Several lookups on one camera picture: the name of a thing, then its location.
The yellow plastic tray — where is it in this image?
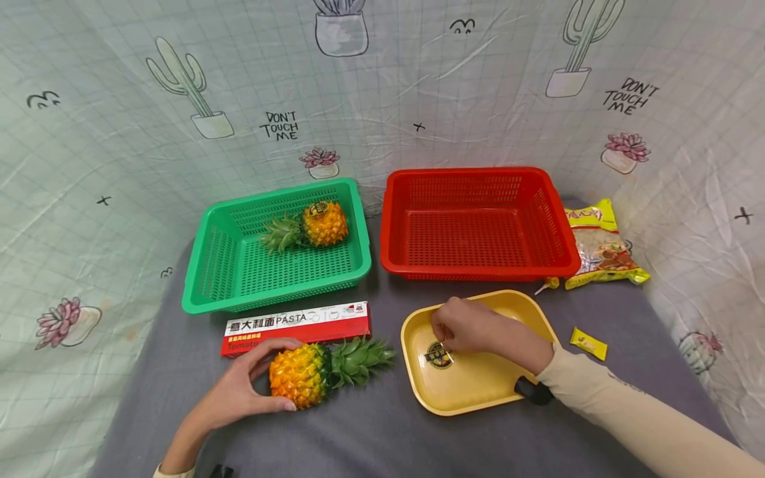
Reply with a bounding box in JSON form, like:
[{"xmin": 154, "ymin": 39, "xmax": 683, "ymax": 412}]
[{"xmin": 400, "ymin": 289, "xmax": 561, "ymax": 417}]

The green plastic basket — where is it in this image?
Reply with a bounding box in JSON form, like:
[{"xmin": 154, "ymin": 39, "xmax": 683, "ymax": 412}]
[{"xmin": 181, "ymin": 178, "xmax": 373, "ymax": 315}]

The red white pasta box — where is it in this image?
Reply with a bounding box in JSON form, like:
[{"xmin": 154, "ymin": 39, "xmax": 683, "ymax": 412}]
[{"xmin": 221, "ymin": 302, "xmax": 371, "ymax": 358}]

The small yellow sachet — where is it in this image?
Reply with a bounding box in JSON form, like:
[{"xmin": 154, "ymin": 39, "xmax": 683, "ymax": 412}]
[{"xmin": 569, "ymin": 327, "xmax": 609, "ymax": 361}]

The person's left hand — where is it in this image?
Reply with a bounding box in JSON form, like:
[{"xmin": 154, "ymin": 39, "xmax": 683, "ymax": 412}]
[{"xmin": 200, "ymin": 338, "xmax": 305, "ymax": 436}]

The red plastic basket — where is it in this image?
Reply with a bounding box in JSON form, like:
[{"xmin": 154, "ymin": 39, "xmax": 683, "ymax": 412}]
[{"xmin": 380, "ymin": 167, "xmax": 582, "ymax": 281}]

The yellow snack packet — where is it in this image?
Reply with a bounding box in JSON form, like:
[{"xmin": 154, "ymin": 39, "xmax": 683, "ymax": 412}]
[{"xmin": 563, "ymin": 199, "xmax": 651, "ymax": 290}]

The person's right forearm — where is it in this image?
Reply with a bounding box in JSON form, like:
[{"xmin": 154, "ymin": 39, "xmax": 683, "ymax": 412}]
[{"xmin": 535, "ymin": 344, "xmax": 765, "ymax": 478}]

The person's right hand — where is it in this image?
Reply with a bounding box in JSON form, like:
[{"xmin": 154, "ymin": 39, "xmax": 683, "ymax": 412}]
[{"xmin": 430, "ymin": 297, "xmax": 556, "ymax": 376}]

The person's left forearm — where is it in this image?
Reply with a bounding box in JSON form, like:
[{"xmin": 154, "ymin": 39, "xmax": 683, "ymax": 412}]
[{"xmin": 153, "ymin": 406, "xmax": 211, "ymax": 478}]

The black wrist band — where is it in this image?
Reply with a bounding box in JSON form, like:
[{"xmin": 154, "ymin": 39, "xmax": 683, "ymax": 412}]
[{"xmin": 514, "ymin": 375, "xmax": 556, "ymax": 406}]

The pineapple with round tag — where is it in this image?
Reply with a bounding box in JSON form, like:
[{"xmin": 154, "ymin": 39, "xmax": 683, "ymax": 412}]
[{"xmin": 261, "ymin": 201, "xmax": 349, "ymax": 254}]

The round black yellow tag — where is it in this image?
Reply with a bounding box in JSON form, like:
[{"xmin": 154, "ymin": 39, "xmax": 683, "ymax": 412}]
[{"xmin": 424, "ymin": 341, "xmax": 454, "ymax": 370}]

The pineapple without tag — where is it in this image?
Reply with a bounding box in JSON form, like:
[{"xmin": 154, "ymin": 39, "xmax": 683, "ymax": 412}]
[{"xmin": 269, "ymin": 337, "xmax": 397, "ymax": 410}]

